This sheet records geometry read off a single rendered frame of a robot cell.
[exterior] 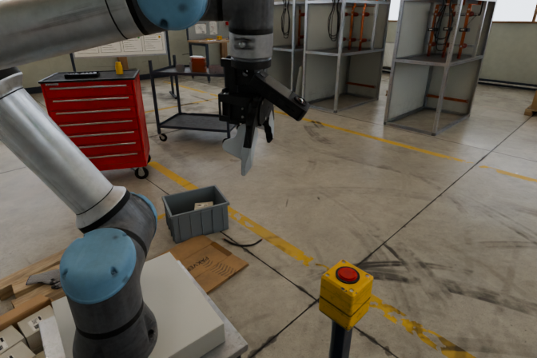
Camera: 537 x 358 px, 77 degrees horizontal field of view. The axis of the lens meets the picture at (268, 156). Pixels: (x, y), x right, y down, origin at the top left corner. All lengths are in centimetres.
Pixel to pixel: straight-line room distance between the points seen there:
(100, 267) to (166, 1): 42
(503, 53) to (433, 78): 306
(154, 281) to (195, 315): 15
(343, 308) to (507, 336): 145
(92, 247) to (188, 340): 27
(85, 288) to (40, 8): 40
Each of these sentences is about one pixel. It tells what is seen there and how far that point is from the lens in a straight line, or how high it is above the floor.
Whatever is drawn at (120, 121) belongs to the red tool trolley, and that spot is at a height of 58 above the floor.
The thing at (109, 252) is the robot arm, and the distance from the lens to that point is 65.
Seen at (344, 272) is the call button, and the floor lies 91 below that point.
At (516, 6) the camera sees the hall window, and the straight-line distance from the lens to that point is 893.
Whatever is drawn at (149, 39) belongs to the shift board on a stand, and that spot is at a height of 102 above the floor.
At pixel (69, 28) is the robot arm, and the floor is 139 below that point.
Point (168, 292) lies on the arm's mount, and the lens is 87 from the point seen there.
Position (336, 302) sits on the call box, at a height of 86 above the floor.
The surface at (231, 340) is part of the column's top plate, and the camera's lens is 84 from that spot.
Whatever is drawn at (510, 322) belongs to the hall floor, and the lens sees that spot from 221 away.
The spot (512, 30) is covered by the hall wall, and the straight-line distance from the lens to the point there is 883.
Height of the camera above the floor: 140
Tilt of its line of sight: 23 degrees down
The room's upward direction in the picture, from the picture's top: straight up
